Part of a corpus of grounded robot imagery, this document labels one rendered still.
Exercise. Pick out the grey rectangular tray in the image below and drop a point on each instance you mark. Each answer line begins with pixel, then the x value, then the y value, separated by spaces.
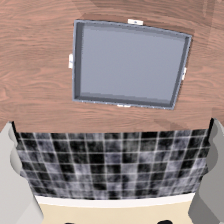
pixel 113 63

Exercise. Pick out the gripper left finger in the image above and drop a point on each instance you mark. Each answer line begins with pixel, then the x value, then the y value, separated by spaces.
pixel 18 204

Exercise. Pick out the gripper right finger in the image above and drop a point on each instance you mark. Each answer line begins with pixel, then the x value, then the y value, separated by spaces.
pixel 207 205

